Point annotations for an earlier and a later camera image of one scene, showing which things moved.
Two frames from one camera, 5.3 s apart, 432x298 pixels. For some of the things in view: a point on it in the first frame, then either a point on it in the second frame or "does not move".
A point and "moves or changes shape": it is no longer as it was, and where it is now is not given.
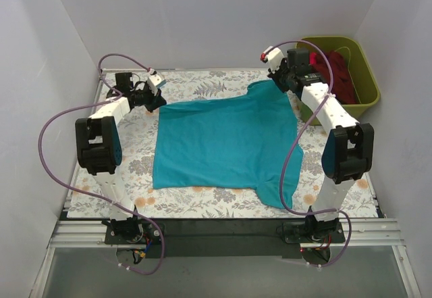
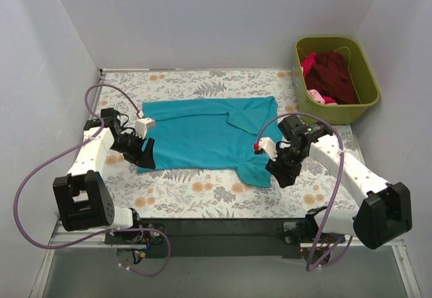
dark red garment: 343,88 does not move
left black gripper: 152,100 → 140,151
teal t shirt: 249,139 moves or changes shape
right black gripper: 279,76 → 283,167
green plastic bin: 364,87 does not move
